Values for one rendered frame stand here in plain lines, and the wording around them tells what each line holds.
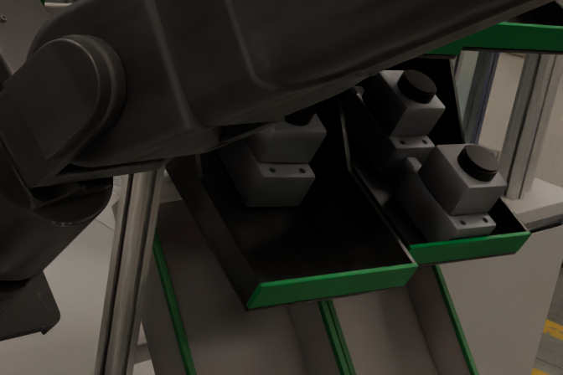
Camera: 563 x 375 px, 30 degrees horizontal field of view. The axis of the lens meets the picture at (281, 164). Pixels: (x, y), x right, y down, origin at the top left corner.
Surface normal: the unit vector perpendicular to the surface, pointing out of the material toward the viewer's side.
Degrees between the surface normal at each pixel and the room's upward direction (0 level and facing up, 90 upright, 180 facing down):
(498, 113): 90
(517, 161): 90
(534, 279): 90
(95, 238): 0
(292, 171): 25
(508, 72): 90
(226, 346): 45
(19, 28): 40
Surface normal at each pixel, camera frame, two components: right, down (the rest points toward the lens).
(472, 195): 0.46, 0.70
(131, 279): 0.72, 0.33
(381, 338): 0.54, -0.43
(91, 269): 0.18, -0.94
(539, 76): -0.68, 0.09
